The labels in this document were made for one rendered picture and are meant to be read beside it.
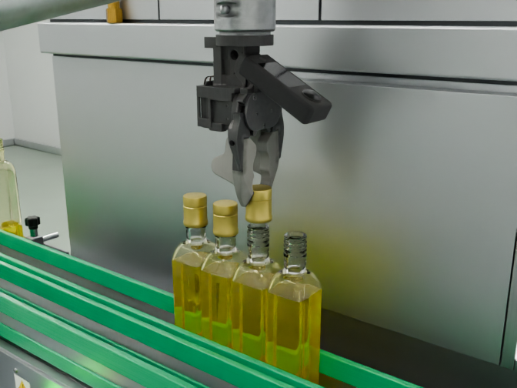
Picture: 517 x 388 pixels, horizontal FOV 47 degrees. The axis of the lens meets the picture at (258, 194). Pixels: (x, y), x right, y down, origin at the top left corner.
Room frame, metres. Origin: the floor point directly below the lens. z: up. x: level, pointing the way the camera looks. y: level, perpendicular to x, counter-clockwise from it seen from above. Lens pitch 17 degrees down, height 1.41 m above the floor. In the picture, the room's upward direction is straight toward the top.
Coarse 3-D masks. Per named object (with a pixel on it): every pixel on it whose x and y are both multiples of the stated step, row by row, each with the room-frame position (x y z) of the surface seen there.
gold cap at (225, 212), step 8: (224, 200) 0.79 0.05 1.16; (232, 200) 0.79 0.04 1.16; (216, 208) 0.77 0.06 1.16; (224, 208) 0.77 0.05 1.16; (232, 208) 0.77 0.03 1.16; (216, 216) 0.77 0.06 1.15; (224, 216) 0.77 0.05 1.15; (232, 216) 0.77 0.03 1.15; (216, 224) 0.77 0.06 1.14; (224, 224) 0.77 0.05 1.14; (232, 224) 0.77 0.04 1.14; (216, 232) 0.77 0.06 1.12; (224, 232) 0.76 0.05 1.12; (232, 232) 0.77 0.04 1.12
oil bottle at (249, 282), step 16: (240, 272) 0.73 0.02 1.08; (256, 272) 0.72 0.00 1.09; (272, 272) 0.73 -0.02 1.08; (240, 288) 0.73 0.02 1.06; (256, 288) 0.71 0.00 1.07; (240, 304) 0.73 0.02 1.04; (256, 304) 0.71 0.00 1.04; (240, 320) 0.73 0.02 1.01; (256, 320) 0.71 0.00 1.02; (240, 336) 0.73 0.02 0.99; (256, 336) 0.71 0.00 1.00; (240, 352) 0.73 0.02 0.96; (256, 352) 0.71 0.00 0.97
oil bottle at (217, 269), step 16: (208, 256) 0.77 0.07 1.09; (224, 256) 0.76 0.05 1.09; (240, 256) 0.77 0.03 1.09; (208, 272) 0.76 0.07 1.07; (224, 272) 0.75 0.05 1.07; (208, 288) 0.76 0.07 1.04; (224, 288) 0.75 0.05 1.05; (208, 304) 0.76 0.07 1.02; (224, 304) 0.75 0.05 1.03; (208, 320) 0.77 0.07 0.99; (224, 320) 0.75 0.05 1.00; (208, 336) 0.77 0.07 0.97; (224, 336) 0.75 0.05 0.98
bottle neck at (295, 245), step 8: (288, 232) 0.72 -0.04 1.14; (296, 232) 0.72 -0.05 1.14; (288, 240) 0.70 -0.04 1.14; (296, 240) 0.70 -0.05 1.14; (304, 240) 0.70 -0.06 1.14; (288, 248) 0.70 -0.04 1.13; (296, 248) 0.70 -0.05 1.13; (304, 248) 0.70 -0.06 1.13; (288, 256) 0.70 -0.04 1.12; (296, 256) 0.70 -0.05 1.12; (304, 256) 0.70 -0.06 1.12; (288, 264) 0.70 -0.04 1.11; (296, 264) 0.70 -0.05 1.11; (304, 264) 0.70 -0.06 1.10; (288, 272) 0.70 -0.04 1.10; (296, 272) 0.70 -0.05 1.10; (304, 272) 0.70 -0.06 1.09
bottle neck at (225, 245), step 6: (216, 240) 0.77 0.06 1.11; (222, 240) 0.77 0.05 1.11; (228, 240) 0.77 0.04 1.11; (234, 240) 0.78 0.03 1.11; (216, 246) 0.77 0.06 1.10; (222, 246) 0.77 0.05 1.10; (228, 246) 0.77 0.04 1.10; (234, 246) 0.78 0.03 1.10; (222, 252) 0.77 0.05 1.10; (228, 252) 0.77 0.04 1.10
